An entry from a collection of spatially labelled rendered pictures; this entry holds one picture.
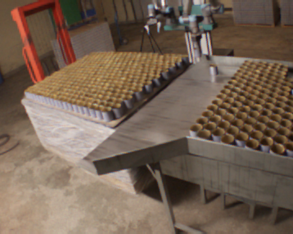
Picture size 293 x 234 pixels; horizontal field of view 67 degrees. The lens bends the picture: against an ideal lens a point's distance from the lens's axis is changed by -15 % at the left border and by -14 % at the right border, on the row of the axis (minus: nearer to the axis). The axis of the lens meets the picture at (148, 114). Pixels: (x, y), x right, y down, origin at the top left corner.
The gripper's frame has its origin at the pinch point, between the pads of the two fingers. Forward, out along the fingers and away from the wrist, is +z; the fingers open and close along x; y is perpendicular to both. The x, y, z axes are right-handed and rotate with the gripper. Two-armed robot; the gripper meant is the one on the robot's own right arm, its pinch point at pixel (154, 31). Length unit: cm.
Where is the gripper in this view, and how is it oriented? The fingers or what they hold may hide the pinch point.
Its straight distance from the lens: 279.5
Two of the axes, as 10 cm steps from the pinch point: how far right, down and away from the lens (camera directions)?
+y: 5.9, -1.4, 8.0
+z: 0.9, 9.9, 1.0
